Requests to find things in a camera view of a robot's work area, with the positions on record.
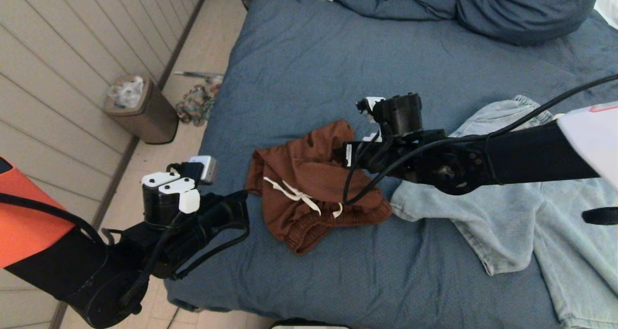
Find blue bed sheet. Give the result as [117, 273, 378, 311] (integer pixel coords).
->
[163, 0, 618, 329]

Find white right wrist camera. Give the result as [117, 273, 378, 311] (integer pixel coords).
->
[356, 97, 387, 142]

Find brown trash bin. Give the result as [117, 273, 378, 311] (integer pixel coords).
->
[104, 75, 180, 145]

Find blue pillow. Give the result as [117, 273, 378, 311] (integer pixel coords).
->
[456, 0, 605, 45]

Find white plastic bin bag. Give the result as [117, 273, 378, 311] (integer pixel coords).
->
[109, 76, 145, 110]

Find thin black looped cable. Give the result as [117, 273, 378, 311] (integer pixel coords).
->
[170, 220, 251, 280]

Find rust brown garment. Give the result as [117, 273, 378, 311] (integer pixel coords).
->
[245, 120, 393, 255]

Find light blue denim shorts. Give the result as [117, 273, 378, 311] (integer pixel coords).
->
[390, 96, 618, 329]

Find grey metal rod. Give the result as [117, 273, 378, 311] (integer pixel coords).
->
[174, 71, 224, 83]

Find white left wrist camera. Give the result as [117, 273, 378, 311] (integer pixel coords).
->
[141, 155, 218, 215]

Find bunched blue duvet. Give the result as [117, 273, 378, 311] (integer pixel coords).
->
[332, 0, 460, 20]

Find white pillow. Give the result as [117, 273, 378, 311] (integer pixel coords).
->
[595, 0, 618, 29]

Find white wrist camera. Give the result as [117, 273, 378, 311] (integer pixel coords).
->
[141, 155, 218, 215]
[356, 97, 387, 142]

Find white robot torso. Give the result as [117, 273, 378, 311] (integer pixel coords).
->
[270, 321, 351, 329]

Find black strap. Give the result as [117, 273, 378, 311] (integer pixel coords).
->
[582, 207, 618, 225]

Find colourful crumpled cloth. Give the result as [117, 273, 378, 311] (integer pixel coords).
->
[175, 84, 223, 128]

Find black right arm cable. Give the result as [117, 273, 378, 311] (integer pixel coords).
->
[342, 74, 618, 206]

